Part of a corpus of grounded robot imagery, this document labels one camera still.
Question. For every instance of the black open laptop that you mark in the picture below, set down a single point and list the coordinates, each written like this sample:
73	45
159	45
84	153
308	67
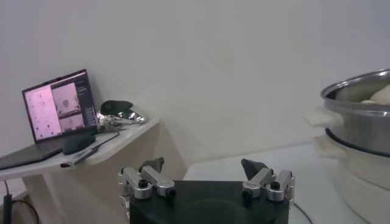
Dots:
55	106

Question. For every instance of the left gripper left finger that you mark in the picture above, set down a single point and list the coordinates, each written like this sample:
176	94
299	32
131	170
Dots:
152	178

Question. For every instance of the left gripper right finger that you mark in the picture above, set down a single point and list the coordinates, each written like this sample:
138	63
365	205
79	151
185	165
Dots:
262	178

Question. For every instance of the black computer mouse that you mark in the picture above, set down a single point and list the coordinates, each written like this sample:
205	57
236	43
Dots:
77	143

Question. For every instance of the perforated steel steamer basket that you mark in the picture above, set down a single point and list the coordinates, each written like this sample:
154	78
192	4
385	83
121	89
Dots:
356	131

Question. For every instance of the white steamed baozi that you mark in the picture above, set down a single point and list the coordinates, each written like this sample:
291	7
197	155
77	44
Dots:
382	95
368	101

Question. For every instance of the white side table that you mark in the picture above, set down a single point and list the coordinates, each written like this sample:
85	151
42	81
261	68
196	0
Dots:
128	134

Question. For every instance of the white electric cooker base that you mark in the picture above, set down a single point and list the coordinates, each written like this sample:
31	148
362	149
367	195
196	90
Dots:
359	188

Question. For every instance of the grey usb hub adapter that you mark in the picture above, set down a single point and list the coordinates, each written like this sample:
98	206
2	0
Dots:
82	156

